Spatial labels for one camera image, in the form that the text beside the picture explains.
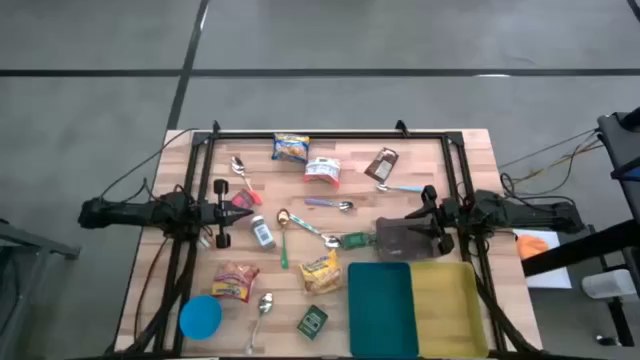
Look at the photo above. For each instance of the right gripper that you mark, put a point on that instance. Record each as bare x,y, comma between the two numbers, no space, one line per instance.
430,194

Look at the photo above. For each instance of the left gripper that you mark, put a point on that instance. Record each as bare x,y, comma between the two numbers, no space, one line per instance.
221,187

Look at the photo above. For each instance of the spice jar white lid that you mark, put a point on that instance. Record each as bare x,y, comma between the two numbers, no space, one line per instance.
262,234

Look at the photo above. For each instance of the red yellow ramen packet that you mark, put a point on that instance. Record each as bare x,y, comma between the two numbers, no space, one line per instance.
234,282

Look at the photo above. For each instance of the brown snack packet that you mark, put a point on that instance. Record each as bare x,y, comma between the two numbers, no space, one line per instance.
381,165

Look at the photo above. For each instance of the blue ramen packet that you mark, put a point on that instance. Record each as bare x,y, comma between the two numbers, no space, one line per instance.
290,148

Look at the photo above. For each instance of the red white ramen packet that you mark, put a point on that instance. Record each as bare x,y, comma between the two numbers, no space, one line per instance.
322,170

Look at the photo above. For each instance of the dark green tin box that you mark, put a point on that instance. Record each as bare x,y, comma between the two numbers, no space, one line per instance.
312,322

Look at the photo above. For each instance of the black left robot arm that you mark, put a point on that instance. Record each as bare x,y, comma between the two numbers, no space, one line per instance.
125,212

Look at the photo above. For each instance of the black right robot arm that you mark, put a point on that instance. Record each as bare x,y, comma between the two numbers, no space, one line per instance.
525,215

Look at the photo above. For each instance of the brown plastic bin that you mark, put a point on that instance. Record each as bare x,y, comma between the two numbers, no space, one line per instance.
395,245

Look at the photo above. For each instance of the small clear plastic object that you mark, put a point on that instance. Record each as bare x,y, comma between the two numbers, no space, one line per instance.
205,242

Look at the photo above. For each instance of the yellow plastic bin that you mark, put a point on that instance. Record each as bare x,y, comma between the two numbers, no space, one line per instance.
447,310

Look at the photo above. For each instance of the plain silver spoon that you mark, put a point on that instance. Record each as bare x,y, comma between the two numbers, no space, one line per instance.
265,303

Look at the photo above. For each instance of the teal plastic bin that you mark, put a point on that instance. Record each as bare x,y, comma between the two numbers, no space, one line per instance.
382,310

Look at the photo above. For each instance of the orange object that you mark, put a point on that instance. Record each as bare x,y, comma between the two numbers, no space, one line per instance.
531,246

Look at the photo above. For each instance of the blue bowl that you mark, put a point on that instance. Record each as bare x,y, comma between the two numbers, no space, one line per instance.
200,318

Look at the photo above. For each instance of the white paper sheet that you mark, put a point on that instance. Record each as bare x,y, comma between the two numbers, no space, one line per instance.
550,280

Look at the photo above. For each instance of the white cylinder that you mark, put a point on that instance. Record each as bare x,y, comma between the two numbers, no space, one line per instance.
607,284

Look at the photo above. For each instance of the grey metal bench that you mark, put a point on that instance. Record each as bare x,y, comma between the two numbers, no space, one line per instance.
40,242

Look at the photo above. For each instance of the black equipment cart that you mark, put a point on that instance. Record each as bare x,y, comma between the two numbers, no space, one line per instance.
620,145

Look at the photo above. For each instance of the black caster wheel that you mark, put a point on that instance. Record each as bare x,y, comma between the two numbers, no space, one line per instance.
607,340

